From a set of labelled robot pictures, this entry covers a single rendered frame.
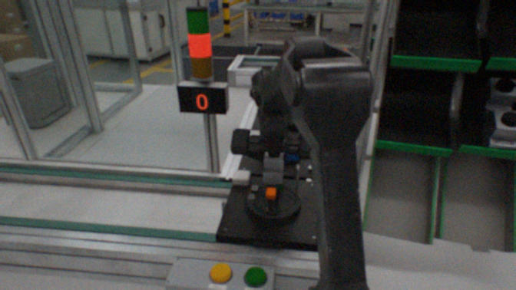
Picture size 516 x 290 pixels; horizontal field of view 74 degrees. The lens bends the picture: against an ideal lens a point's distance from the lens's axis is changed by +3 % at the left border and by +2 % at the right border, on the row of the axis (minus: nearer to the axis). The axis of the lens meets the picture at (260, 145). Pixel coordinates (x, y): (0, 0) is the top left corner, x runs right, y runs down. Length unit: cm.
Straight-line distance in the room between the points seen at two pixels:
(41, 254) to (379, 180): 77
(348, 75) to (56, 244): 74
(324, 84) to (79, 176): 91
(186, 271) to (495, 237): 63
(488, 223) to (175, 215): 72
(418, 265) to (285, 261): 35
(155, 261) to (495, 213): 73
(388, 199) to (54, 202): 87
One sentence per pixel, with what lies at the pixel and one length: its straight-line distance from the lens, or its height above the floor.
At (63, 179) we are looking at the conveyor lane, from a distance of 117.
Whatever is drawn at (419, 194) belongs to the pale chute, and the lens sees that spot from 82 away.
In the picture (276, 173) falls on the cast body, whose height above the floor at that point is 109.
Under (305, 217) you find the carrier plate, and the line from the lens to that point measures 84.
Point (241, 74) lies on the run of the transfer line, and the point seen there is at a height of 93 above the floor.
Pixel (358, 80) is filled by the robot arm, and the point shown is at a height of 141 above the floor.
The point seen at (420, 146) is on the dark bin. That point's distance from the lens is 69.
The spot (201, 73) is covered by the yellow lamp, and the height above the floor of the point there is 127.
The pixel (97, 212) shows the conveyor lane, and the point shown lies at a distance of 102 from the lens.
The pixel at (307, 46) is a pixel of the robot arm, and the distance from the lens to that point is 42.
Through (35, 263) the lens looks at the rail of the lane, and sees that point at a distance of 98.
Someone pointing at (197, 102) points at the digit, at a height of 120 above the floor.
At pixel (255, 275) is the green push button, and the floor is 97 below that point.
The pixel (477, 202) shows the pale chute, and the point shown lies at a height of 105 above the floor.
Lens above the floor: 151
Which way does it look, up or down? 29 degrees down
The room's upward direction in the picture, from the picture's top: straight up
